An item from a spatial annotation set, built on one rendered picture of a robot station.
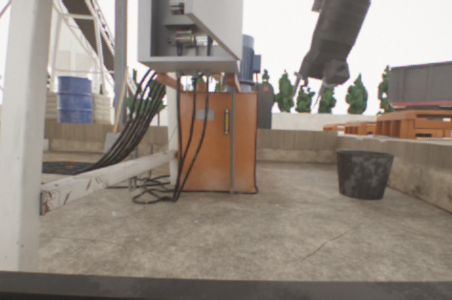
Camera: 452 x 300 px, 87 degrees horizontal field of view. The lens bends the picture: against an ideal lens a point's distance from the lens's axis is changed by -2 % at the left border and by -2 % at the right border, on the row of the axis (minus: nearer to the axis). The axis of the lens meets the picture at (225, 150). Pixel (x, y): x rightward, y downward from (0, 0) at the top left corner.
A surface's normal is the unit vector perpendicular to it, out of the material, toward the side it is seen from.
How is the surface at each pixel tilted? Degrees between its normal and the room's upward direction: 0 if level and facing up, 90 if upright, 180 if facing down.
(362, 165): 98
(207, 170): 90
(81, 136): 90
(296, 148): 90
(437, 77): 90
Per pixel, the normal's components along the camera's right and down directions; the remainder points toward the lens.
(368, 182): -0.26, 0.22
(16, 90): -0.11, -0.08
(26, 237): 0.99, -0.01
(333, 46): 0.07, 0.61
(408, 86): -0.65, 0.05
